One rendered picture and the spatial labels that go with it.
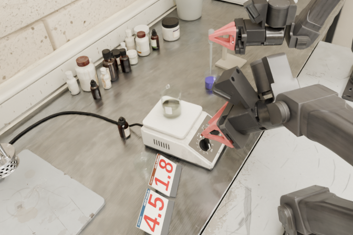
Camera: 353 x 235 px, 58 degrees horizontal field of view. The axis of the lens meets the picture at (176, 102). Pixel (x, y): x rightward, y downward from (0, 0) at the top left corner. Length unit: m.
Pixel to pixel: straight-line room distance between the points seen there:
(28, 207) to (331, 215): 0.62
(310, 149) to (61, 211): 0.62
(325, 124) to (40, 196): 0.64
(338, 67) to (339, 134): 0.76
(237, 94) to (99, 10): 0.75
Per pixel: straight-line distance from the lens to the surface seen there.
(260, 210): 0.76
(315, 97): 0.51
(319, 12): 0.93
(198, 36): 1.30
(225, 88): 0.58
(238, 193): 0.78
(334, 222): 0.54
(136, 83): 1.07
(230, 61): 1.14
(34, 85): 1.05
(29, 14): 1.04
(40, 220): 0.80
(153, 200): 0.74
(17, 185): 0.89
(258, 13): 0.90
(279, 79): 0.56
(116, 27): 1.22
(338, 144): 0.46
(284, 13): 0.90
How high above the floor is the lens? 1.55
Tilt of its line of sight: 42 degrees down
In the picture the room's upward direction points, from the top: 4 degrees counter-clockwise
